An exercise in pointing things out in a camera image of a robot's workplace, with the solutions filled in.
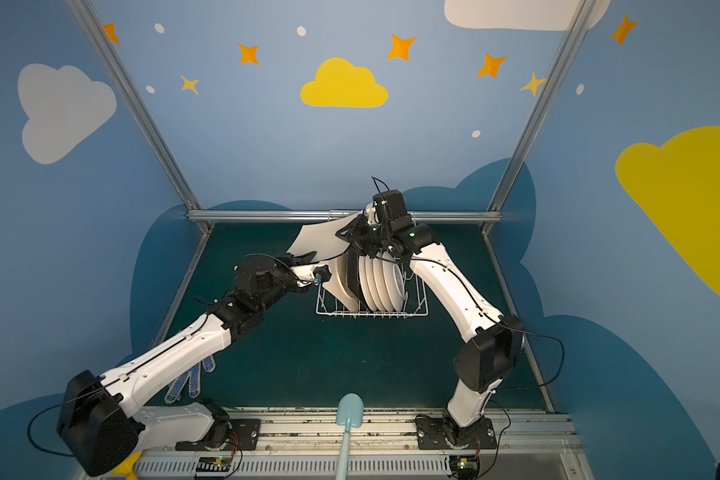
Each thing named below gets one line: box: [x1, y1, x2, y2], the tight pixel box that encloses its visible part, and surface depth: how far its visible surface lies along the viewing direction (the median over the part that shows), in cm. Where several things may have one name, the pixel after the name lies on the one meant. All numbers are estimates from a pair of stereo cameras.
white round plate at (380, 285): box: [372, 257, 394, 312], surface depth 88 cm
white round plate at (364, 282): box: [359, 254, 377, 312], surface depth 88 cm
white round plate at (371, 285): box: [365, 255, 385, 312], surface depth 88 cm
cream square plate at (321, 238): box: [286, 210, 364, 262], surface depth 88 cm
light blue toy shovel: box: [335, 393, 364, 480], surface depth 77 cm
